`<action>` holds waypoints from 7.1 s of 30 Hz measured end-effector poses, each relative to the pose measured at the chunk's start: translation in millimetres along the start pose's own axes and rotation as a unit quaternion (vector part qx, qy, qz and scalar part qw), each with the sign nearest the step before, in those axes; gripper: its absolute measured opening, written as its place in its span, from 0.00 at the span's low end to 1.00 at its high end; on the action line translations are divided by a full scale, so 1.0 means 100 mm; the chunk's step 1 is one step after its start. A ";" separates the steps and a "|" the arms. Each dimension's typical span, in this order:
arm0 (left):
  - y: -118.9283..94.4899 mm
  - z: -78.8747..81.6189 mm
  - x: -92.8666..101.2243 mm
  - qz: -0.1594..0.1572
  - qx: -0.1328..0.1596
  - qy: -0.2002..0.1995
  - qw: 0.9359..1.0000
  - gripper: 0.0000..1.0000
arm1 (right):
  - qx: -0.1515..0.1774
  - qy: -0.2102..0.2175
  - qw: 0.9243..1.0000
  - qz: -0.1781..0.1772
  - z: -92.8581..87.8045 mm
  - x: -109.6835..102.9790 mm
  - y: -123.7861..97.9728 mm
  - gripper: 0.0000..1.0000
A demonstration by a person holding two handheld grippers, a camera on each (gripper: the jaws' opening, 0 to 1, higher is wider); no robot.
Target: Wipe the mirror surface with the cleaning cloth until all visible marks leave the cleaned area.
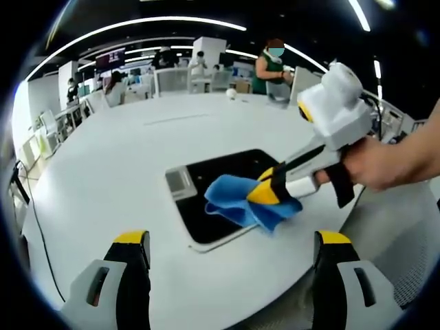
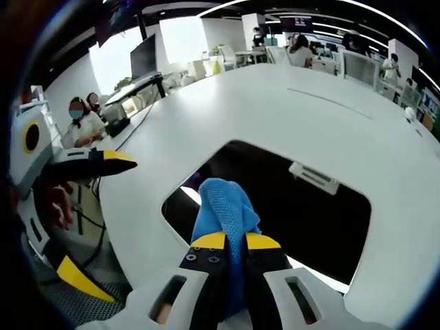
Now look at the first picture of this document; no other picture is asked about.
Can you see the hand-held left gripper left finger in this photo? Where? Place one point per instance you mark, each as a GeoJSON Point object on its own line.
{"type": "Point", "coordinates": [103, 299]}

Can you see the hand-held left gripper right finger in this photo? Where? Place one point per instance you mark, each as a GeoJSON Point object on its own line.
{"type": "Point", "coordinates": [347, 295]}

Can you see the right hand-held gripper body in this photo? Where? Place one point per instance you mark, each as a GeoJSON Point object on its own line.
{"type": "Point", "coordinates": [338, 110]}

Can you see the blue cleaning cloth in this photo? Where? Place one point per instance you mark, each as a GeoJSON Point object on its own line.
{"type": "Point", "coordinates": [230, 196]}

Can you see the person's right hand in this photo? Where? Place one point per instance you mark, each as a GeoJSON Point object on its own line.
{"type": "Point", "coordinates": [374, 165]}

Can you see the white upright panel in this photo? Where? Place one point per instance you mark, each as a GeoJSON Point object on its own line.
{"type": "Point", "coordinates": [307, 86]}

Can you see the grey mesh office chair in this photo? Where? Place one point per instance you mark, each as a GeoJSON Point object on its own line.
{"type": "Point", "coordinates": [398, 240]}

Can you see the small white round object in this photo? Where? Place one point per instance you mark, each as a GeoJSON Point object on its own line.
{"type": "Point", "coordinates": [230, 93]}

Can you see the straight ceiling light strip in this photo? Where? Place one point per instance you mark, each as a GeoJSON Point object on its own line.
{"type": "Point", "coordinates": [360, 15]}

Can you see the white desk partition panel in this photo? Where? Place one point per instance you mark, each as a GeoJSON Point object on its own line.
{"type": "Point", "coordinates": [172, 82]}

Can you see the long curved ceiling light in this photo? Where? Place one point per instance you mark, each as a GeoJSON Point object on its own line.
{"type": "Point", "coordinates": [137, 21]}

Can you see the wall screen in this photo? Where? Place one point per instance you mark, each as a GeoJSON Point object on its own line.
{"type": "Point", "coordinates": [110, 59]}

